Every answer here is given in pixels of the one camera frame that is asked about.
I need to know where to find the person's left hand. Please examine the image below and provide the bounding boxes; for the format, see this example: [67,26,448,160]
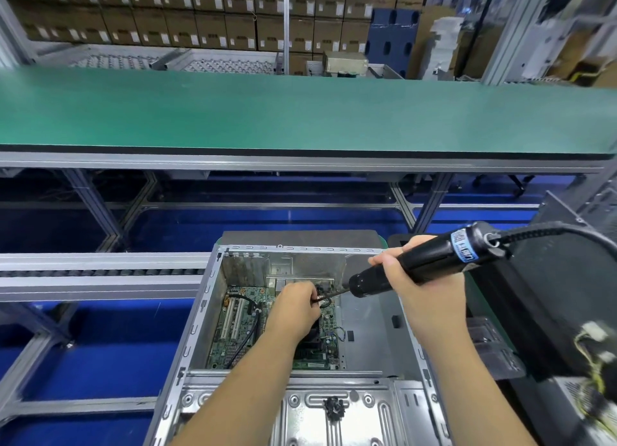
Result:
[262,280,324,348]

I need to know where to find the person's right hand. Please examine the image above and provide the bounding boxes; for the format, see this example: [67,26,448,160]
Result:
[368,235,472,341]

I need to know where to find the green motherboard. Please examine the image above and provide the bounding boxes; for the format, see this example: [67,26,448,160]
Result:
[205,282,348,372]

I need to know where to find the grey metal computer case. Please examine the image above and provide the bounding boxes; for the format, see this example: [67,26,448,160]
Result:
[145,229,454,446]

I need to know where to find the black electric screwdriver with cable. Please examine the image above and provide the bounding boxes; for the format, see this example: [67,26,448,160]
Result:
[499,221,617,264]

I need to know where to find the person's left forearm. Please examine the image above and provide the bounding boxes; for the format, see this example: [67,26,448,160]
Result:
[172,335,305,446]

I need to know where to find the clear plastic screw tray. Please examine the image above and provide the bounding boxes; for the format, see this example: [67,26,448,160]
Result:
[467,316,526,382]

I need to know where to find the green conveyor belt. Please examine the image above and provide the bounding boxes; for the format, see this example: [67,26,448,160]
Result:
[0,67,617,161]

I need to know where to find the stack of cardboard boxes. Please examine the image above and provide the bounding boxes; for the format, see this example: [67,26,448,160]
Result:
[10,0,430,71]

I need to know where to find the yellow black cable bundle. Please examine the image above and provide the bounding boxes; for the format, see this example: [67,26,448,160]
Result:
[573,320,617,413]

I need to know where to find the grey flat metal rail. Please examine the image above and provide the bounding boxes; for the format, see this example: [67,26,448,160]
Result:
[0,252,213,303]

